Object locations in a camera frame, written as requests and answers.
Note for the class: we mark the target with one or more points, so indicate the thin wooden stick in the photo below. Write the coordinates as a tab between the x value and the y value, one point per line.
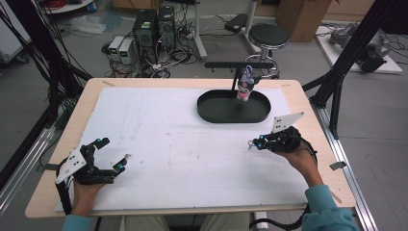
336	197

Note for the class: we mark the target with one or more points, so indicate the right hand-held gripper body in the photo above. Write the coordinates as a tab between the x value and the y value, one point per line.
285	141

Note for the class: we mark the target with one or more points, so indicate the aluminium rail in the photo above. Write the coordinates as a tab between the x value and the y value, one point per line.
349	179
25	170

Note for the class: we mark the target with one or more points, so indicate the black round stool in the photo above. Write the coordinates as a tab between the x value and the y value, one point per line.
268	35

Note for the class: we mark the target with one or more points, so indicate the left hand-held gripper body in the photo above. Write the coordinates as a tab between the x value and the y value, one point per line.
72	165

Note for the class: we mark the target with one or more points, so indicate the black device on board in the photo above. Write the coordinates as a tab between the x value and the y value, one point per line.
373	53

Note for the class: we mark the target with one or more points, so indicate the flat black box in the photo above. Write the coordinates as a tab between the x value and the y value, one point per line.
235	23

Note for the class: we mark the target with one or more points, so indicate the grey tape piece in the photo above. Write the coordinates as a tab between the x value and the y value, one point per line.
338	165

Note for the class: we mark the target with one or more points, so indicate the grey device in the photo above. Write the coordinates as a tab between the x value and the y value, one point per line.
341	35

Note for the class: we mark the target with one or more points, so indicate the black tape strip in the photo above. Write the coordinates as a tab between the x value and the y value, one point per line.
51	166

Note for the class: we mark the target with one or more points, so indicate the person's right hand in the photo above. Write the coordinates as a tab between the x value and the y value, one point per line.
304	160

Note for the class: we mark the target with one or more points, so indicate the black computer tower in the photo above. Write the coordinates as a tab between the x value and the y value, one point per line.
146	35
166	27

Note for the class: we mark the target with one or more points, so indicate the white power supply unit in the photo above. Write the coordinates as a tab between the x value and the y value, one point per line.
114	47
125	51

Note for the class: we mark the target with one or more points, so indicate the white desk leg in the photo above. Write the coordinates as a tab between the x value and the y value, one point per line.
251	22
198	38

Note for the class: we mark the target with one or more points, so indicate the white cylinder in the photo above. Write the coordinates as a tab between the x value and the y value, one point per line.
261	216

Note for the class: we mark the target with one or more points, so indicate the white cabinet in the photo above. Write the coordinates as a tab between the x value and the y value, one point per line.
11	32

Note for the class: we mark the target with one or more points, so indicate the round white table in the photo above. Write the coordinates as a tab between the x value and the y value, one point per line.
72	7

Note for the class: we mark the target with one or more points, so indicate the white floor board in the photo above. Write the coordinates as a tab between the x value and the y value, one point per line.
333	54

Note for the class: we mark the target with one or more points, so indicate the cardboard box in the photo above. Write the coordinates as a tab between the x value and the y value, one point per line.
301	19

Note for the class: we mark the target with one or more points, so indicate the black tray stand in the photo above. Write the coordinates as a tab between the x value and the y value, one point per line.
224	110

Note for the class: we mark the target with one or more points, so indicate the white plastic bag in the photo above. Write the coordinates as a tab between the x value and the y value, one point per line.
87	25

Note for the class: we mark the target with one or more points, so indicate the white table mat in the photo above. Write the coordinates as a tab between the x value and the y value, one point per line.
186	160

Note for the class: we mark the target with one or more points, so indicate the person's left hand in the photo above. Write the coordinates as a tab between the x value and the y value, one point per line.
84	195

